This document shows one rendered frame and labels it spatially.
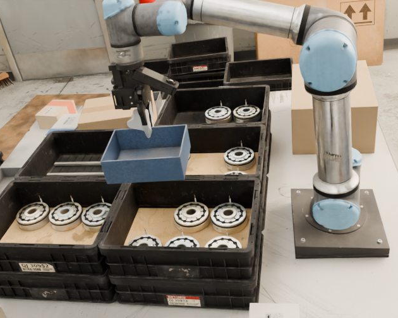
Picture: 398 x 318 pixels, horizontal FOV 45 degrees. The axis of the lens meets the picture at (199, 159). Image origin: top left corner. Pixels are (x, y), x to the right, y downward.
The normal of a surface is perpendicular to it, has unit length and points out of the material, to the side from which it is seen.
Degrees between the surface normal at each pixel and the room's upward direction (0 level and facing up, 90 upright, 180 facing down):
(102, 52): 90
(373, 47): 74
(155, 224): 0
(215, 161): 0
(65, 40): 90
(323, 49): 84
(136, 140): 91
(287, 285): 0
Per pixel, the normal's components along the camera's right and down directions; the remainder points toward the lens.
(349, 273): -0.14, -0.82
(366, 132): -0.17, 0.57
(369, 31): -0.17, 0.33
